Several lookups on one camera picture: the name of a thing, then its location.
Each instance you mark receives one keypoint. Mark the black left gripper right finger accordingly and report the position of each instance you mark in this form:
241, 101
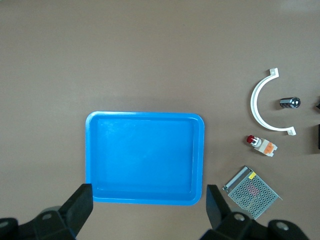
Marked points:
220, 217

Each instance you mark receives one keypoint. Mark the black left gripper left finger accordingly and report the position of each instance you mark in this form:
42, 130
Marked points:
75, 212

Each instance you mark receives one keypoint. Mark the small black cylindrical capacitor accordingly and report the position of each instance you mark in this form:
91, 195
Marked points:
288, 103

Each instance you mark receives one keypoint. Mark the metal mesh power supply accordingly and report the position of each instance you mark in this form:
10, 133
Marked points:
252, 192

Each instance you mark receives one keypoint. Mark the blue plastic tray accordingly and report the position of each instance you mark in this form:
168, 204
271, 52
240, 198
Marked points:
145, 157

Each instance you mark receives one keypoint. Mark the orange button box with hole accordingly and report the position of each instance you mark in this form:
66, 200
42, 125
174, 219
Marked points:
317, 138

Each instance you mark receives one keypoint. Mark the brown table cover mat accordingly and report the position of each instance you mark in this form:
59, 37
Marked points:
125, 50

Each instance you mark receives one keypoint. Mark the white orange switch component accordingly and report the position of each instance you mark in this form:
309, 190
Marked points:
265, 147

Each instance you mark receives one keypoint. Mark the large white curved bracket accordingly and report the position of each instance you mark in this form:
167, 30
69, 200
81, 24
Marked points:
253, 107

